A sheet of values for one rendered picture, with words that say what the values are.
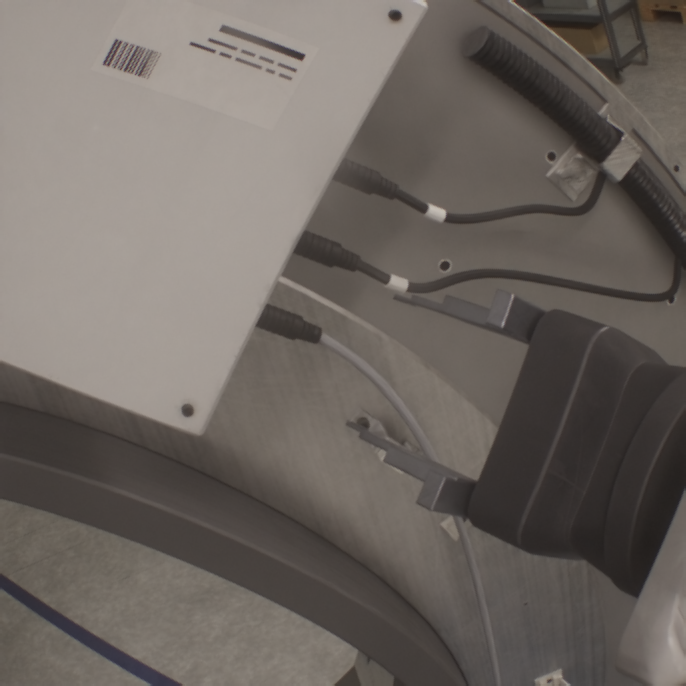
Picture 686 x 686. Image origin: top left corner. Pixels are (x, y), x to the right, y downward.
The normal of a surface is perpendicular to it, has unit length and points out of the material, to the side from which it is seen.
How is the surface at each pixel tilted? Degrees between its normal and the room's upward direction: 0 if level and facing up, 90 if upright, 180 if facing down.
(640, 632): 52
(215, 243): 90
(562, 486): 44
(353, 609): 90
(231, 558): 90
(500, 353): 90
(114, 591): 0
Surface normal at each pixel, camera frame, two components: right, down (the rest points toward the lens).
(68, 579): -0.26, -0.83
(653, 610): -0.76, -0.22
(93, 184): 0.22, 0.45
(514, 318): 0.56, 0.24
